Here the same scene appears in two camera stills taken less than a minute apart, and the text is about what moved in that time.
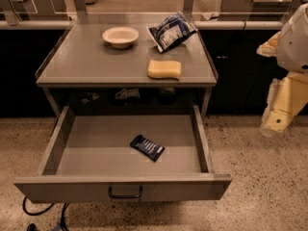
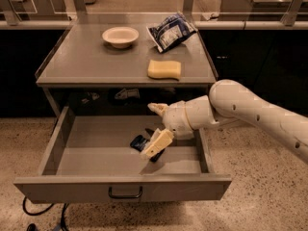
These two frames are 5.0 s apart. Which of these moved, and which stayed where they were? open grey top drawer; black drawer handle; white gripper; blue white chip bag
Moved: white gripper
Stayed: black drawer handle; open grey top drawer; blue white chip bag
